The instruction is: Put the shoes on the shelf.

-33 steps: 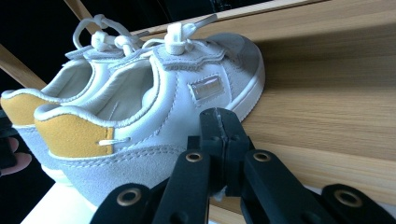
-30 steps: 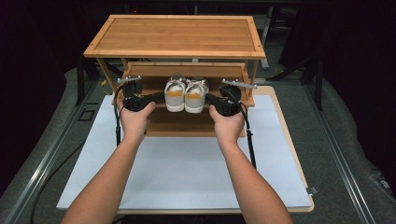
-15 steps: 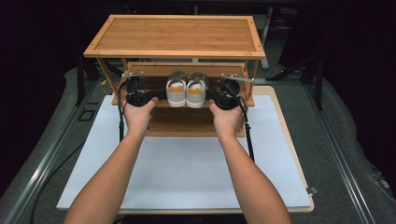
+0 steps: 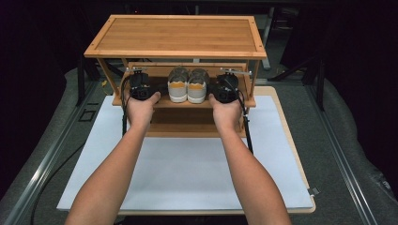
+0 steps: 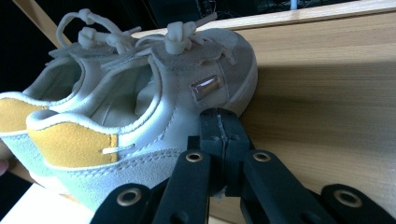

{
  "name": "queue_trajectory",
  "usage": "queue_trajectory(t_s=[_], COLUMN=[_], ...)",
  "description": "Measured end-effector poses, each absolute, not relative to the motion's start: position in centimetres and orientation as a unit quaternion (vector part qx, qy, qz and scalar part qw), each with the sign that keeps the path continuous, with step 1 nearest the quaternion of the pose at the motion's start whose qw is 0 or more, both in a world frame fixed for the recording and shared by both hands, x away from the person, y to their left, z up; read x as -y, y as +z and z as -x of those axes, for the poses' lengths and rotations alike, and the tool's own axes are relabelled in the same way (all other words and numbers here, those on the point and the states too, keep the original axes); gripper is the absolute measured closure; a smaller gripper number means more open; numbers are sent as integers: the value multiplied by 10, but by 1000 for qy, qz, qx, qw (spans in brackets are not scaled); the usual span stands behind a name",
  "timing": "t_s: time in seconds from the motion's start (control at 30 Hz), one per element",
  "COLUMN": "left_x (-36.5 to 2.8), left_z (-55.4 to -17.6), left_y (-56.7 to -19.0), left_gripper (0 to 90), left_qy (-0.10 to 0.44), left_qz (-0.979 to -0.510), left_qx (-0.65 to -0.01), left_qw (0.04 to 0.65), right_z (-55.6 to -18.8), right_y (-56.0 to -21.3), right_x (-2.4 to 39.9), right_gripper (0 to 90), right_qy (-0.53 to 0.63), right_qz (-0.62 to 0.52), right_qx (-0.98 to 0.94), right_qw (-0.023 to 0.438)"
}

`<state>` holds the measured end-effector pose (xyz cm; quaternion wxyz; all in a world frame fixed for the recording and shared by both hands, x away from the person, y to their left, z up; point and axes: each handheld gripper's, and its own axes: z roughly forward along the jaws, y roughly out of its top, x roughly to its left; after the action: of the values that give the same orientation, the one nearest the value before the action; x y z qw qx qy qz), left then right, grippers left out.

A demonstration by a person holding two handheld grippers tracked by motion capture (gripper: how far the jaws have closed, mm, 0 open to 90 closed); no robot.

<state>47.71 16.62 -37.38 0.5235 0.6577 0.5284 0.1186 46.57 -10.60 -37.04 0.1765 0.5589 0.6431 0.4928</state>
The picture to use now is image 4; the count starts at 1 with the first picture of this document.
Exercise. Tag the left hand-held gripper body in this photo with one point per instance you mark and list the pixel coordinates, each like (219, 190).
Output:
(140, 84)

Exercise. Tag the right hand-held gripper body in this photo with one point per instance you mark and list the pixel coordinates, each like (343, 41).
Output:
(226, 89)

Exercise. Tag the white and grey sneaker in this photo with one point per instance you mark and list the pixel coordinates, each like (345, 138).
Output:
(178, 87)
(197, 89)

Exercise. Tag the wooden shoe rack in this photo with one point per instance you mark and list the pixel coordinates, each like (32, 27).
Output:
(176, 36)

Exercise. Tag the person's right hand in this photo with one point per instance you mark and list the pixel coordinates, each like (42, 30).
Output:
(226, 114)

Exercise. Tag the person's left hand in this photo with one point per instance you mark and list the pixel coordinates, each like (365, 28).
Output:
(140, 111)

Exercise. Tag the black metal stand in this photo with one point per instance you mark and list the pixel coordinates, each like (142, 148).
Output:
(82, 78)
(319, 81)

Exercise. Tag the grey metal stand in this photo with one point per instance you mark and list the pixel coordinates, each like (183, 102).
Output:
(267, 40)

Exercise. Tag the white table sheet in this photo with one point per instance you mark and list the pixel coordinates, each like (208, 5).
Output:
(187, 175)

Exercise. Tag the metal floor rail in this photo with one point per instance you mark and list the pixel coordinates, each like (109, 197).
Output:
(47, 162)
(344, 162)

